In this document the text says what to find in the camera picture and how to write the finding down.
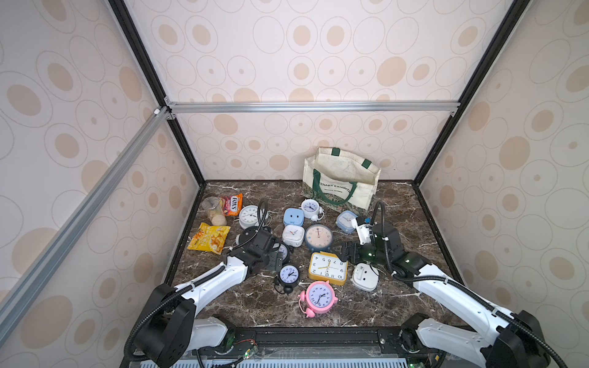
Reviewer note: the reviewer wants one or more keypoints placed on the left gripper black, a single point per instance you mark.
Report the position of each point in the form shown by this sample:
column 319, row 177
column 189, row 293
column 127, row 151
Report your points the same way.
column 274, row 264

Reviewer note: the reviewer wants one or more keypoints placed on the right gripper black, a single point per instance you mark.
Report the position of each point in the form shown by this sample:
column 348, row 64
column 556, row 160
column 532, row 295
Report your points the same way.
column 354, row 251

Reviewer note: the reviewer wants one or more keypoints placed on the black twin-bell alarm clock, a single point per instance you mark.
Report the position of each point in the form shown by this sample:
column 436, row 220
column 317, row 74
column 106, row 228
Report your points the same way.
column 287, row 279

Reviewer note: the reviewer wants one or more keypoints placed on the black-backed white twin-bell clock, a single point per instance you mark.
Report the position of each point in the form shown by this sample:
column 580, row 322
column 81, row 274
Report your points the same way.
column 246, row 236

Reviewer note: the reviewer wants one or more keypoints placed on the white twin-bell alarm clock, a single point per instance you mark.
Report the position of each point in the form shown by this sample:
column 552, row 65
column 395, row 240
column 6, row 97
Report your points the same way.
column 249, row 216

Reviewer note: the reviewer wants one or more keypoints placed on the small black round clock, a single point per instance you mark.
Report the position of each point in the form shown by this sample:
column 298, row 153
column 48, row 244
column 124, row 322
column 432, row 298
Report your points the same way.
column 285, row 252

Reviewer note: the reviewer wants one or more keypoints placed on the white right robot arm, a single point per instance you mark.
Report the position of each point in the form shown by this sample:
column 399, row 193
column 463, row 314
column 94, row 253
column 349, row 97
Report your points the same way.
column 496, row 337

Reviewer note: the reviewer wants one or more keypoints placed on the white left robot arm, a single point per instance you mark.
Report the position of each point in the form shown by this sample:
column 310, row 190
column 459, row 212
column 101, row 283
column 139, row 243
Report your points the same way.
column 167, row 326

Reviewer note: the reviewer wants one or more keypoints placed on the yellow rectangular alarm clock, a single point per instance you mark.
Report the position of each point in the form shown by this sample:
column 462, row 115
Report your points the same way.
column 327, row 267

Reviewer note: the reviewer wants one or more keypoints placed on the white square clock face-down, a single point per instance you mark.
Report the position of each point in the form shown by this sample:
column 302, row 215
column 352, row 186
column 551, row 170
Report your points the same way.
column 365, row 277

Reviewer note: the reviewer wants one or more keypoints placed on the blue square clock white face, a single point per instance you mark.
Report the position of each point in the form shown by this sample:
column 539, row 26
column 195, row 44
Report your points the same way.
column 347, row 222

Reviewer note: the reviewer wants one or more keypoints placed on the blue round clock beige face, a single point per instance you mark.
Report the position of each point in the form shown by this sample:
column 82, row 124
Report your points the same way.
column 318, row 237

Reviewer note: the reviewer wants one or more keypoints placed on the white square clock orange hands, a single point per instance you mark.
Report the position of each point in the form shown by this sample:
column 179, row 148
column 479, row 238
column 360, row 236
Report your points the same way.
column 293, row 235

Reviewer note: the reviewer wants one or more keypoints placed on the light blue square clock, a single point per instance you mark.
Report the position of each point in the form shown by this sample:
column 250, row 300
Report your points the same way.
column 293, row 216

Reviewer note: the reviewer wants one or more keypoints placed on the pink twin-bell alarm clock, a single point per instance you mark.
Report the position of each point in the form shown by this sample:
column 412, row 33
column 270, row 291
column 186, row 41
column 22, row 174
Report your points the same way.
column 318, row 298

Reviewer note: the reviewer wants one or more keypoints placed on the small white round clock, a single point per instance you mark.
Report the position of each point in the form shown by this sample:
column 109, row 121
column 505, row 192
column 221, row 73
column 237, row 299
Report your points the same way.
column 312, row 210

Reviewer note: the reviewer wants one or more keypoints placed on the yellow chips snack bag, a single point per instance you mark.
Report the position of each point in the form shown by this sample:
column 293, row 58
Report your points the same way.
column 209, row 238

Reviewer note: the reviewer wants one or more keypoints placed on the orange Fox's candy bag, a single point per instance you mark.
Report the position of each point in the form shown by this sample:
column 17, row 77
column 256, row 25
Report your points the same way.
column 232, row 205

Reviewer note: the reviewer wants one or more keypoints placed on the canvas tote bag green handles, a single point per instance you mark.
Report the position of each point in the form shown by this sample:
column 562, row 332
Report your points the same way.
column 340, row 180

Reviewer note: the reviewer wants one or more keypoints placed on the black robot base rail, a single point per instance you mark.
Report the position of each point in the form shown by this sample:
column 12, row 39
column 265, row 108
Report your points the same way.
column 398, row 341

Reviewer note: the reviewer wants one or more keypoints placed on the aluminium horizontal back rail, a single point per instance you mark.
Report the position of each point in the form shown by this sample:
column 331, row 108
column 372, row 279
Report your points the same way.
column 324, row 107

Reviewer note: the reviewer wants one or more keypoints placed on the aluminium left side rail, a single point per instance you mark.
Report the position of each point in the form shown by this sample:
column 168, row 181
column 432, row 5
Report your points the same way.
column 30, row 285

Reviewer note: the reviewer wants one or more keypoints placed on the black vertical frame post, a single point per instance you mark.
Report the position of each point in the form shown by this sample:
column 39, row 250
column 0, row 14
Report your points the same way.
column 125, row 21

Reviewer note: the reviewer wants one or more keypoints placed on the black right frame post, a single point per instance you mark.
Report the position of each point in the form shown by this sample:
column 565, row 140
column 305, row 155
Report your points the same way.
column 498, row 42

